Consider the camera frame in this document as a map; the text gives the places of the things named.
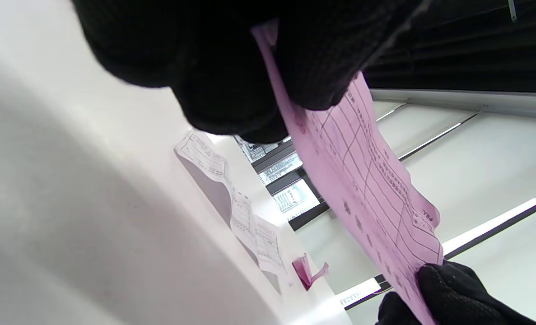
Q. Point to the person's left hand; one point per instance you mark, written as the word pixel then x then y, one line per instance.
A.
pixel 204 54

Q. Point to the person's right hand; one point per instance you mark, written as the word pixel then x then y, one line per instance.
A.
pixel 457 298

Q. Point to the white paper invoice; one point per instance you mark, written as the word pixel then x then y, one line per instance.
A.
pixel 245 216

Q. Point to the pink paper invoice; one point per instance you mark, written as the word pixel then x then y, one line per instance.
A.
pixel 362 180
pixel 301 271

